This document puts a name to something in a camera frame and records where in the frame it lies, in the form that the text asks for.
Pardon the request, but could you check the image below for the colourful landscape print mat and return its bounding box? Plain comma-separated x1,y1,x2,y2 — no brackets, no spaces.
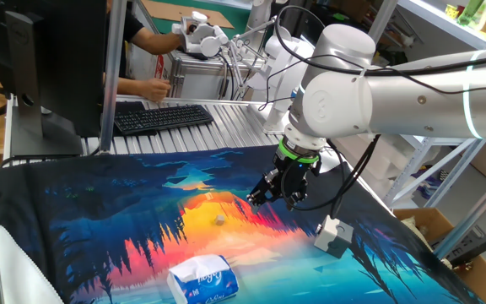
0,145,486,304

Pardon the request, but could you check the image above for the green bottle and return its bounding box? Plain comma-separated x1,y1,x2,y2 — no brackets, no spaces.
456,0,485,26

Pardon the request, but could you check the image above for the person right hand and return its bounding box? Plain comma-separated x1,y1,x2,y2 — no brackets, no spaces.
137,78,172,103

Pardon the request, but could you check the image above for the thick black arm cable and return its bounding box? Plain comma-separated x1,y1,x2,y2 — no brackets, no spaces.
274,4,486,212

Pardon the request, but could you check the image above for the black Dell monitor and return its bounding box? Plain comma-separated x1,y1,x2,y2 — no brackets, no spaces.
0,0,107,158

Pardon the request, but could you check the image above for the person right forearm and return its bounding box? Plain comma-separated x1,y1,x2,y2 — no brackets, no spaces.
116,77,151,97

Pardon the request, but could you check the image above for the black keyboard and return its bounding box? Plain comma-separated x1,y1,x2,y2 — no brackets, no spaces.
113,104,214,136

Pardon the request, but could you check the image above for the white carton red print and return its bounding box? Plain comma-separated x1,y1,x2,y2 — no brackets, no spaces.
128,41,171,81

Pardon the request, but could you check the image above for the black electronic device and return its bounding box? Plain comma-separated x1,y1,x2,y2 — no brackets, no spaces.
430,225,486,267

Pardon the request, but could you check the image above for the white metal shelf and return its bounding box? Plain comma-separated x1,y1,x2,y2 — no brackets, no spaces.
367,0,486,208

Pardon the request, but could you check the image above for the person left forearm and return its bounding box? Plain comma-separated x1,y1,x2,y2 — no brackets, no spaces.
131,27,185,56

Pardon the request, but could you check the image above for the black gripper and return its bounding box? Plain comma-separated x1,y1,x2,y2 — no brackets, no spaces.
246,148,321,214

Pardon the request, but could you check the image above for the white haptic control device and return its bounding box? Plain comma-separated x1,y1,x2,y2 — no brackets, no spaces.
170,10,316,133

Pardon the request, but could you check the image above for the white background robot column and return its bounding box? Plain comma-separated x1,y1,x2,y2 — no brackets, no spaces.
245,0,289,52

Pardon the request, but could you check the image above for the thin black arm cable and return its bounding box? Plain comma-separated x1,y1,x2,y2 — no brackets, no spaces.
258,65,486,111

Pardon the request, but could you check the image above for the white foam packaging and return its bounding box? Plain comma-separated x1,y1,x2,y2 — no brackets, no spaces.
335,134,428,199

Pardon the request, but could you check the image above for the person torso black shirt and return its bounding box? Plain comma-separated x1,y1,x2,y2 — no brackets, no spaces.
105,0,145,79

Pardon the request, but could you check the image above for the silver aluminium case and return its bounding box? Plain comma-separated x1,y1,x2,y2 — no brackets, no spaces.
167,50,252,101

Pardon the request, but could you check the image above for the blue white tissue pack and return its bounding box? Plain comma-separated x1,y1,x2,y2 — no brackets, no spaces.
166,253,240,304

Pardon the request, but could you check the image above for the grey red button box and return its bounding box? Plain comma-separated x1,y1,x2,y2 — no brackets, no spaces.
313,214,354,259

